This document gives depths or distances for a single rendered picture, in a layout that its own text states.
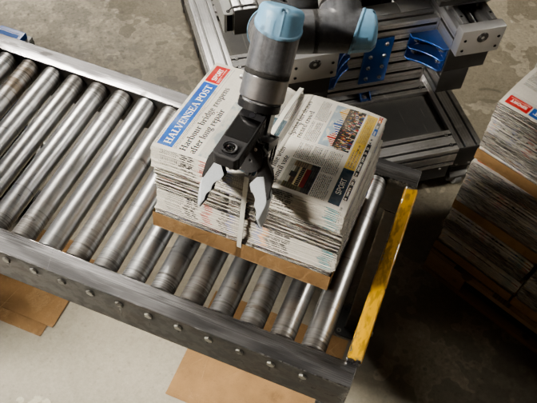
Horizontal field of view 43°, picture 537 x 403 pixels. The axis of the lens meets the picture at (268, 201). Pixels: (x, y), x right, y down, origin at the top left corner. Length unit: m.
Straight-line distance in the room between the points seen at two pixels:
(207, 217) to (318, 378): 0.37
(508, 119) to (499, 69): 1.35
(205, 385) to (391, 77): 1.11
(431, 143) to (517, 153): 0.64
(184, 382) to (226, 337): 0.84
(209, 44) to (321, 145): 1.45
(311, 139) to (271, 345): 0.40
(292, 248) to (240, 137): 0.30
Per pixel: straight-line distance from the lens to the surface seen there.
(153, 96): 1.68
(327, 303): 1.37
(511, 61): 3.18
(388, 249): 1.42
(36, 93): 1.74
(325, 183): 1.19
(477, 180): 1.96
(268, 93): 1.08
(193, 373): 2.15
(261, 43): 1.07
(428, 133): 2.45
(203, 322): 1.34
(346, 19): 1.18
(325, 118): 1.33
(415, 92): 2.57
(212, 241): 1.34
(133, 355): 2.19
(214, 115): 1.30
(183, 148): 1.23
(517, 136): 1.80
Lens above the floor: 2.01
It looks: 55 degrees down
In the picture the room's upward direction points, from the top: 5 degrees clockwise
